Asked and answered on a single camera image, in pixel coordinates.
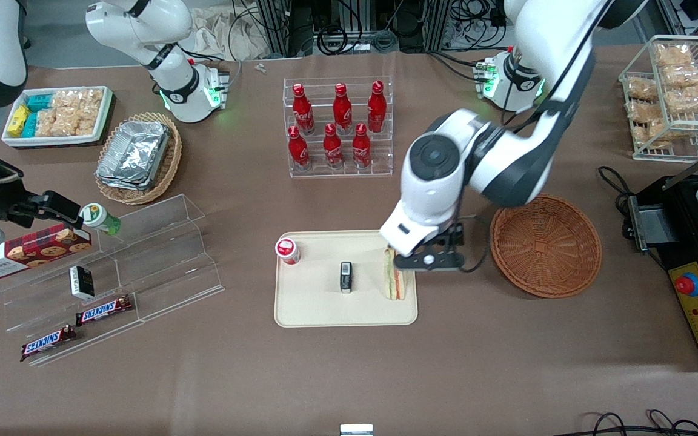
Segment triangular sandwich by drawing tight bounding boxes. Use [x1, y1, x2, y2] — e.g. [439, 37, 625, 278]
[384, 246, 408, 302]

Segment white rectangular snack tray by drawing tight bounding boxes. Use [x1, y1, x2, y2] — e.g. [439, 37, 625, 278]
[2, 86, 114, 148]

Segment cream plastic tray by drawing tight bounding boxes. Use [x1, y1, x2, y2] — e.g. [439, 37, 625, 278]
[274, 229, 419, 328]

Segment tan oval wicker basket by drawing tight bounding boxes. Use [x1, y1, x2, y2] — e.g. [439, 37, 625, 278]
[95, 112, 183, 206]

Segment brown round wicker basket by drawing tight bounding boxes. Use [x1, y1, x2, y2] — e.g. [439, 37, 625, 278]
[488, 193, 603, 299]

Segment red tartan cookie box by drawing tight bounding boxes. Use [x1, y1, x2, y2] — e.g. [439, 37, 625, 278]
[0, 223, 93, 281]

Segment green bottle white cap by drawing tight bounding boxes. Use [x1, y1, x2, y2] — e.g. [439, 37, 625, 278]
[79, 203, 123, 237]

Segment yellow snack pack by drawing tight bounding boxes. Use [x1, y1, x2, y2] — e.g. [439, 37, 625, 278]
[8, 105, 30, 137]

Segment clear bag of crackers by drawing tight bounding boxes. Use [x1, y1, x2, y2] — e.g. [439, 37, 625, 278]
[51, 89, 105, 111]
[76, 103, 103, 136]
[36, 108, 81, 137]

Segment small black white box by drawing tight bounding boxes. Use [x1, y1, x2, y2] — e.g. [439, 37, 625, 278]
[69, 265, 96, 300]

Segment clear acrylic bottle rack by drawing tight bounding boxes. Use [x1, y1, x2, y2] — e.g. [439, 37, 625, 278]
[282, 76, 394, 179]

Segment stacked foil containers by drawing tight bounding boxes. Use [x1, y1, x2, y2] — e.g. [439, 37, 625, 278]
[96, 120, 171, 192]

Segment red cola bottle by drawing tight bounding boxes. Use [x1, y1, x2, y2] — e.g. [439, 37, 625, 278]
[352, 123, 373, 169]
[323, 124, 344, 170]
[288, 125, 311, 171]
[332, 83, 353, 134]
[292, 84, 316, 136]
[367, 81, 388, 133]

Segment brown snickers bar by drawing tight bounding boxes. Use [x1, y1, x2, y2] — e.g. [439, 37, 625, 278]
[75, 294, 134, 327]
[19, 325, 78, 363]

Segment red lid yogurt cup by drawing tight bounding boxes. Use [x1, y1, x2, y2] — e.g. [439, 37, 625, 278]
[274, 238, 301, 266]

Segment clear acrylic step shelf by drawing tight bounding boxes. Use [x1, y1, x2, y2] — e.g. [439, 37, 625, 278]
[0, 194, 226, 368]

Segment white crumpled cloth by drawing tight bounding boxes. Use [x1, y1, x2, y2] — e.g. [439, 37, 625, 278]
[190, 5, 272, 62]

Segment clear bag of fried snacks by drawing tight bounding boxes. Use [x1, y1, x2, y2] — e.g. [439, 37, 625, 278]
[654, 44, 694, 68]
[625, 76, 660, 101]
[624, 99, 660, 123]
[661, 63, 698, 89]
[630, 118, 672, 150]
[664, 84, 698, 115]

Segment black sealing machine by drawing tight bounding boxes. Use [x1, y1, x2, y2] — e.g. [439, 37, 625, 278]
[627, 138, 698, 372]

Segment red emergency stop button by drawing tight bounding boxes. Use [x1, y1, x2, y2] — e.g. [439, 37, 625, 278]
[674, 272, 698, 298]

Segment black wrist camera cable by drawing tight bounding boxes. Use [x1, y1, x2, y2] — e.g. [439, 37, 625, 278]
[458, 213, 491, 274]

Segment grey coiled cable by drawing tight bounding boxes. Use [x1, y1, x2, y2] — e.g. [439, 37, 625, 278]
[373, 29, 399, 55]

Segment black coiled cable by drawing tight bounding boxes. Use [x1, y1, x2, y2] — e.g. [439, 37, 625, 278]
[315, 23, 350, 57]

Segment black machine power cable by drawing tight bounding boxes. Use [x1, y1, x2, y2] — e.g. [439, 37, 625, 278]
[596, 164, 636, 214]

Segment aluminium frame post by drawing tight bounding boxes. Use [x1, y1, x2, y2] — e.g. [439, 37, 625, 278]
[257, 0, 314, 59]

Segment black floor cables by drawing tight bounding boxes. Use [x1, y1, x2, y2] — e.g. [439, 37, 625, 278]
[567, 410, 698, 436]

